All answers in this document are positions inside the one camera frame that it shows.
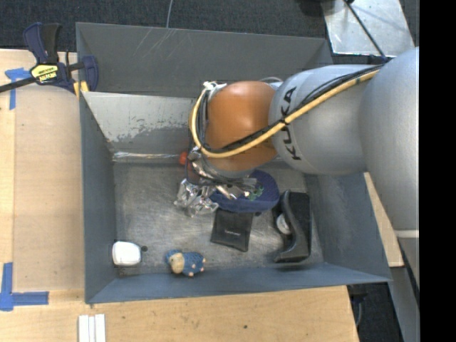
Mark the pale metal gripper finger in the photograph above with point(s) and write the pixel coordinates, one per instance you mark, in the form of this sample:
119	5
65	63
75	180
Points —
201	205
186	194

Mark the grey metal bin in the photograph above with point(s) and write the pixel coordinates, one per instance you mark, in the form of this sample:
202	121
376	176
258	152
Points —
149	205

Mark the black flat pouch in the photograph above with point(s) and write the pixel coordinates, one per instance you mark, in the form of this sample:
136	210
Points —
231	231

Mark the blue toy sheep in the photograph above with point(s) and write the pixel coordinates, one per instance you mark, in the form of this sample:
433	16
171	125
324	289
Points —
187	263

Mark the dark blue round cap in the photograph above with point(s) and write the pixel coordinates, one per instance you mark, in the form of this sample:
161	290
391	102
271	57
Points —
265	194

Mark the white cup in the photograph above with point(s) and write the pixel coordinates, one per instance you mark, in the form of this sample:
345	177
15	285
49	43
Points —
126	253

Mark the black tape dispenser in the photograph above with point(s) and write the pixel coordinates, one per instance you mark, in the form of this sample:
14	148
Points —
297	223

